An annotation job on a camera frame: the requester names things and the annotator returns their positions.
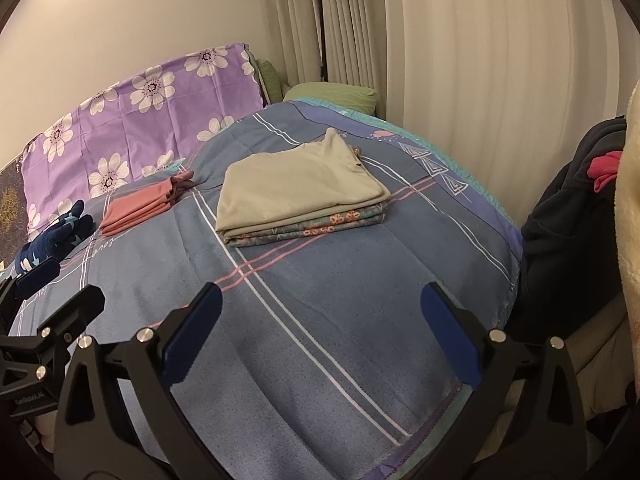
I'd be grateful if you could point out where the beige t-shirt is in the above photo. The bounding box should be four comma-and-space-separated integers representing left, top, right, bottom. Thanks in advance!
215, 127, 392, 241

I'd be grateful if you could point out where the folded pink cloth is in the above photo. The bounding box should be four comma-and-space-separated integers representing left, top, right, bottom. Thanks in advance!
99, 170, 196, 237

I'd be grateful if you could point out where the person's left hand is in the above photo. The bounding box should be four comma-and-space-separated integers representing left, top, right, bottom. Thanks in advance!
27, 410, 57, 453

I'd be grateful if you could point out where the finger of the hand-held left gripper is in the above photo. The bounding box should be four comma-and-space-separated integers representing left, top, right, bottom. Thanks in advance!
0, 257, 61, 307
0, 285, 106, 366

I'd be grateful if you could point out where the dark jacket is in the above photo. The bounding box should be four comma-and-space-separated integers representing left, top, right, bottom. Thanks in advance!
505, 117, 631, 346

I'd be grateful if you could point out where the purple floral pillow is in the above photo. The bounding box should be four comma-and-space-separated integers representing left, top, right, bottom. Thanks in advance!
22, 42, 265, 241

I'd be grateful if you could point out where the bright pink cloth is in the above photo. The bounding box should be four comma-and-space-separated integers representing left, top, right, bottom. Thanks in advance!
587, 151, 623, 193

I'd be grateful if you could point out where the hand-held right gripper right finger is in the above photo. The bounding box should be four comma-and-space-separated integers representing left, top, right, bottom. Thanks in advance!
420, 282, 587, 480

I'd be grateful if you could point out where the blue striped bed cover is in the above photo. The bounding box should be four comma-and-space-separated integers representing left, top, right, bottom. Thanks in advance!
0, 100, 523, 480

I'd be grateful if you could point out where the navy star print blanket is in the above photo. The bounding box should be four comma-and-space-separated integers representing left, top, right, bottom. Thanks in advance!
12, 200, 95, 276

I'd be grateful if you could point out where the green pillow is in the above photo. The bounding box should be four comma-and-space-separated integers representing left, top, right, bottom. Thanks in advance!
255, 59, 379, 116

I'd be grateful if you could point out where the cream pleated curtain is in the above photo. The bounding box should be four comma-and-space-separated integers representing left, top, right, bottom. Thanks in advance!
270, 0, 640, 231

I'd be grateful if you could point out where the black floor lamp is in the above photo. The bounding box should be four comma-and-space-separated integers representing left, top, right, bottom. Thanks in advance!
287, 0, 328, 83

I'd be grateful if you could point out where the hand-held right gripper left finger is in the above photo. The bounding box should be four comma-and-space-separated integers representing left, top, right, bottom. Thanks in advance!
54, 282, 223, 480

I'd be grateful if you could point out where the floral patterned garment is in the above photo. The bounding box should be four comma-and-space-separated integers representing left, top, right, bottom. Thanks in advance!
227, 146, 388, 250

